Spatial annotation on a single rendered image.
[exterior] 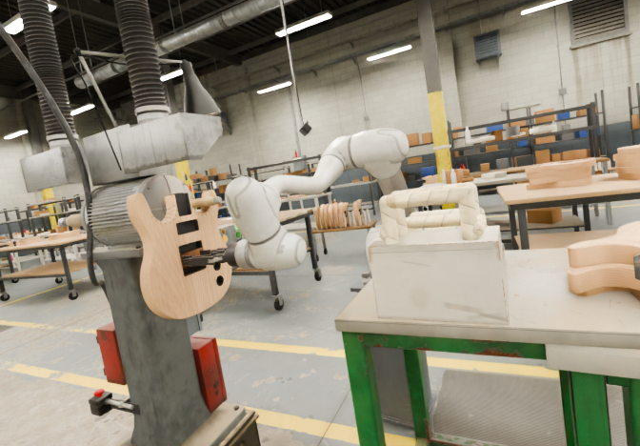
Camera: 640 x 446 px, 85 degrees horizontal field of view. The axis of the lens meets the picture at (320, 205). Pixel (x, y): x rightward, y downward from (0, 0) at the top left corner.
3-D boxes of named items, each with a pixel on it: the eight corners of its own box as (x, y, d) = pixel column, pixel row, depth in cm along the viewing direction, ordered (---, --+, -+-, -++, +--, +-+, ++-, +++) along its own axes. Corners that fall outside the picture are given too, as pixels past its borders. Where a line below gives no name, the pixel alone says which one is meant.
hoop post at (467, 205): (462, 241, 72) (456, 195, 71) (463, 237, 75) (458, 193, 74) (479, 240, 70) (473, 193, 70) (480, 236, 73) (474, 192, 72)
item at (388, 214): (383, 244, 80) (377, 204, 79) (387, 241, 83) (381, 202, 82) (397, 244, 78) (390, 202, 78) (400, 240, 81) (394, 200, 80)
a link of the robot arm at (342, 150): (312, 152, 135) (344, 147, 128) (330, 131, 147) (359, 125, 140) (326, 181, 141) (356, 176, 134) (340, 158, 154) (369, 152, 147)
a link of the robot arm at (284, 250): (272, 253, 111) (253, 221, 104) (316, 250, 104) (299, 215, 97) (257, 278, 103) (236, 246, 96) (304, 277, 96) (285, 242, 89)
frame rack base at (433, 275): (377, 319, 82) (366, 247, 80) (393, 294, 95) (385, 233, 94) (510, 325, 69) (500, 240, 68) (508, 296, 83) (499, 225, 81)
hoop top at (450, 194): (377, 211, 79) (375, 197, 79) (382, 208, 82) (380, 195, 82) (474, 202, 70) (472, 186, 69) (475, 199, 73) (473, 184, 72)
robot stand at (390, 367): (390, 387, 205) (372, 271, 199) (437, 397, 190) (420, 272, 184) (370, 417, 182) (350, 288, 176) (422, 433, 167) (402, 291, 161)
